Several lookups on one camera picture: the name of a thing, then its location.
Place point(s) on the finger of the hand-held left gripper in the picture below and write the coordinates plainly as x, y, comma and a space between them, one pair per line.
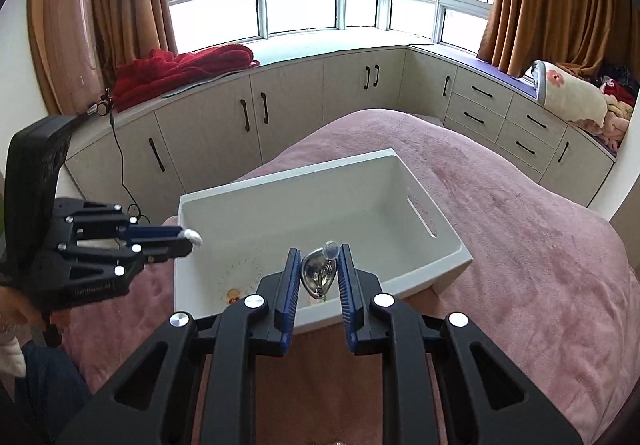
165, 252
150, 234

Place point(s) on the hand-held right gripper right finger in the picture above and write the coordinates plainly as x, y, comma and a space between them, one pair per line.
348, 300

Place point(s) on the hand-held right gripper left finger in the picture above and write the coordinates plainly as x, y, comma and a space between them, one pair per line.
286, 297

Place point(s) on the small white jewelry piece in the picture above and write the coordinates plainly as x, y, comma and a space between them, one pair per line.
193, 236

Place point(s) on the white plastic bin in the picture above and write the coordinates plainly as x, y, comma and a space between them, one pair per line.
350, 210

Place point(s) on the person's left hand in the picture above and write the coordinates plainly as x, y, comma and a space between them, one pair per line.
17, 307

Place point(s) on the beige window seat cabinet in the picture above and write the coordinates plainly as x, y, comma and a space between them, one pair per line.
210, 125

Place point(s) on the red blanket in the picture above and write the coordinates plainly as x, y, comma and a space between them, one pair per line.
175, 70

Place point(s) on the pink bed blanket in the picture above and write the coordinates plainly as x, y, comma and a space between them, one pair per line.
525, 275

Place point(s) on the person's leg in jeans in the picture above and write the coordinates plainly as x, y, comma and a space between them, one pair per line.
50, 390

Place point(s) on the purple seat mat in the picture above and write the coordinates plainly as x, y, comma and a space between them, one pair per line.
495, 72

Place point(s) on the pile of clothes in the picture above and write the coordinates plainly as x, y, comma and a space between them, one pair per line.
617, 115

